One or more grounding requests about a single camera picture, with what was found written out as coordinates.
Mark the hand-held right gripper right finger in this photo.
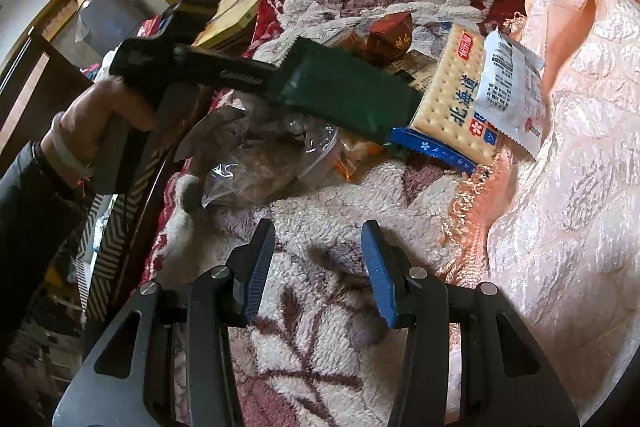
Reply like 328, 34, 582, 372
361, 219, 581, 427

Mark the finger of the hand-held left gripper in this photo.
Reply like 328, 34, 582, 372
171, 46, 282, 100

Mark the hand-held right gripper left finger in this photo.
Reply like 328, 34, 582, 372
50, 218, 277, 427

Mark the clear bag of brown snacks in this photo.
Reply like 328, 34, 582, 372
175, 104, 346, 210

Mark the dark green snack packet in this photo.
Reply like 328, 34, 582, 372
267, 36, 423, 145

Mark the striped cardboard box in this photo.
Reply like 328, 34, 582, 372
75, 127, 171, 323

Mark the white sachet with red mark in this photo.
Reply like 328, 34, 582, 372
472, 31, 548, 160

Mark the person's left hand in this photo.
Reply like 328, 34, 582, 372
42, 76, 158, 172

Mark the wooden television cabinet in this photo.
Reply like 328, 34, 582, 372
192, 0, 261, 50

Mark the floral fleece blanket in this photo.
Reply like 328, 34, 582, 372
140, 0, 531, 427

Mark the dark wooden chair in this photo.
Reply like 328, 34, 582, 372
0, 27, 211, 323

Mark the orange snack packet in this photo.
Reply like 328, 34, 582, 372
330, 134, 396, 182

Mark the brown wrapped snack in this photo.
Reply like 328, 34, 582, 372
367, 14, 414, 68

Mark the blue-edged cracker packet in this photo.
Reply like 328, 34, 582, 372
390, 23, 501, 172

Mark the peach satin quilt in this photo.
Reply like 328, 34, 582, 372
440, 0, 640, 413

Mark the white wrist bracelet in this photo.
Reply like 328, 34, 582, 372
50, 112, 90, 174

